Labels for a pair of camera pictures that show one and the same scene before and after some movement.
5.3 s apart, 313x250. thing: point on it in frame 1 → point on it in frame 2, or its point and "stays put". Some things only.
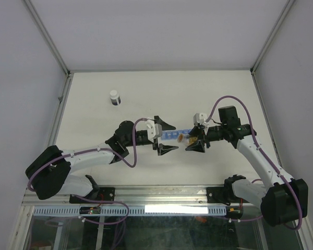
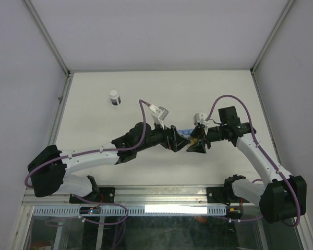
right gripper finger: (196, 132) stays put
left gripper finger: (164, 126) → (178, 140)
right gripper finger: (197, 146) stays put
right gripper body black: (214, 133) stays put
